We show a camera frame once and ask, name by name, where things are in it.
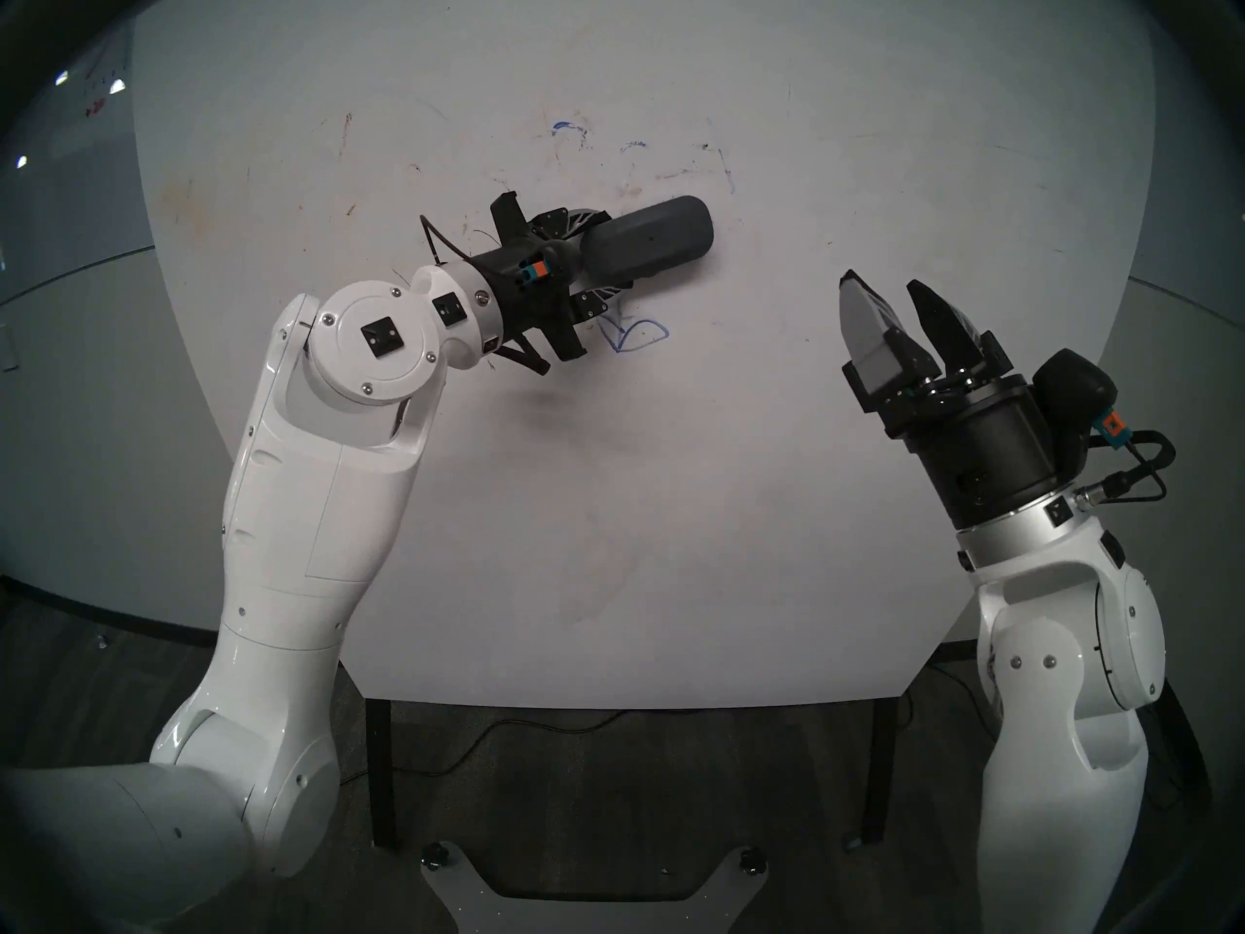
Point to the black base knob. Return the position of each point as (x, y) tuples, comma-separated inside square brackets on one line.
[(751, 858), (435, 855)]

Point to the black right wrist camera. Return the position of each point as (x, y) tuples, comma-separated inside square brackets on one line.
[(1070, 387)]

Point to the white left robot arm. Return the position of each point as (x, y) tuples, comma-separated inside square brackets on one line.
[(311, 504)]

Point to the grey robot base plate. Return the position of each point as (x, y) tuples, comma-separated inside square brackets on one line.
[(457, 903)]

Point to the dark grey whiteboard eraser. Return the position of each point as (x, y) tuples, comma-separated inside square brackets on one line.
[(652, 236)]

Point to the black table frame rail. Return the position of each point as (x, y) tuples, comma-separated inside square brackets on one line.
[(958, 652)]

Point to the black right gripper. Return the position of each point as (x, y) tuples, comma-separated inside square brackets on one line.
[(982, 446)]

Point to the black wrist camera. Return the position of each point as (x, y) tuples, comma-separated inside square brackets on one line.
[(1070, 387), (550, 266)]

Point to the black table leg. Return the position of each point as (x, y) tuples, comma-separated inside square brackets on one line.
[(880, 767), (382, 776)]

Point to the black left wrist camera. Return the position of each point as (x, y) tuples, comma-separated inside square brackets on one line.
[(550, 266)]

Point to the white whiteboard panel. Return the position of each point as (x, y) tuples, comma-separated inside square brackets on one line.
[(681, 504)]

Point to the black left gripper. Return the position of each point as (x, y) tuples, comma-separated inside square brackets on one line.
[(501, 280)]

